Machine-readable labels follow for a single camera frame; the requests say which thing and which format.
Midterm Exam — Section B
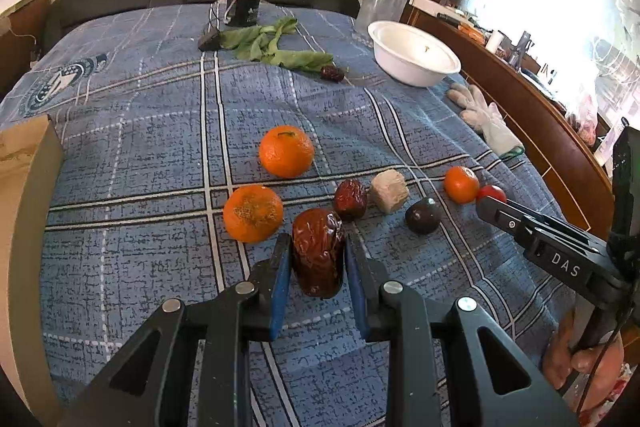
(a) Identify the white glove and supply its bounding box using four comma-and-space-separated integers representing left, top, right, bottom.
446, 83, 526, 158

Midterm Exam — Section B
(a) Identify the small black box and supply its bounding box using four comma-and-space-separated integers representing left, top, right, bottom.
197, 30, 222, 52

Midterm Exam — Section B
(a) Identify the white bowl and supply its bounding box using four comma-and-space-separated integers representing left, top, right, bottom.
367, 20, 462, 88

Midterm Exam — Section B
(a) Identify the small red date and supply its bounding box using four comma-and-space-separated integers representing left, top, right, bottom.
333, 179, 369, 222

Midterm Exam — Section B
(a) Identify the beige fibrous cube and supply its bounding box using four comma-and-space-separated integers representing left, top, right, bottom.
369, 170, 409, 215

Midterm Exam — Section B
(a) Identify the smooth orange with stem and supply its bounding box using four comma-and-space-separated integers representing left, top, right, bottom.
258, 125, 315, 179

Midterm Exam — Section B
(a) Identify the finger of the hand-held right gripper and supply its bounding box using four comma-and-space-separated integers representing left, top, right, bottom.
476, 197, 623, 292

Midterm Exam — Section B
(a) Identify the rough scarred orange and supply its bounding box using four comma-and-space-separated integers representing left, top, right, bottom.
223, 185, 284, 244

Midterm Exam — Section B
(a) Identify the large wrinkled red date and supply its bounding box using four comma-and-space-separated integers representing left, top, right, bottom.
291, 208, 347, 299

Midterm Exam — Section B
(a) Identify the green leafy vegetable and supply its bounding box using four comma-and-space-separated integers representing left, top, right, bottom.
220, 18, 334, 70

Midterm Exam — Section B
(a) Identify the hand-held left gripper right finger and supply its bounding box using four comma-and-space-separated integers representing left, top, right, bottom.
344, 232, 583, 427

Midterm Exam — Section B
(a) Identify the dark purple round fruit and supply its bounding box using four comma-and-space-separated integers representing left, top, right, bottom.
404, 198, 443, 236

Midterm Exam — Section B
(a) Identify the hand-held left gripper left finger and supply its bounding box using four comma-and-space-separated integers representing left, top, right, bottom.
57, 233, 294, 427

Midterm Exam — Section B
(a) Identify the white flat box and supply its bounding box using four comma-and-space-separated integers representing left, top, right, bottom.
409, 0, 468, 15

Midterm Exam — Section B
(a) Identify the plastic bag with red contents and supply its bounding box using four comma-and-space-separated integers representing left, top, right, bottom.
565, 92, 608, 146

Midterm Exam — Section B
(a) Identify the dark bottle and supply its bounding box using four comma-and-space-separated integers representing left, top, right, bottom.
509, 32, 535, 68

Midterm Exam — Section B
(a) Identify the black electronic device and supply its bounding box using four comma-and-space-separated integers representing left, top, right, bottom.
224, 0, 262, 28

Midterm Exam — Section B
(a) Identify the cardboard box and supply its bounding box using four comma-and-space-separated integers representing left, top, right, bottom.
0, 114, 66, 415

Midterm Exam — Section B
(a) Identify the blue plaid blanket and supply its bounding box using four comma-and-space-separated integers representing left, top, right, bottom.
0, 2, 588, 427

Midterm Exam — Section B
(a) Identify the person's right hand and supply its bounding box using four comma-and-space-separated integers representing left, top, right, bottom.
542, 311, 627, 414

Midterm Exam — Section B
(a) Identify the red cherry tomato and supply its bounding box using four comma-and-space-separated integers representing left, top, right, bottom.
476, 184, 508, 204

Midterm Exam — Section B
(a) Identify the small orange mandarin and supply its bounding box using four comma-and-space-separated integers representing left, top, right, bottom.
444, 166, 481, 205

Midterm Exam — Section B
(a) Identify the brown wooden ledge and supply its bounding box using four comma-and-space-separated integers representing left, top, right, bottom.
410, 4, 617, 220

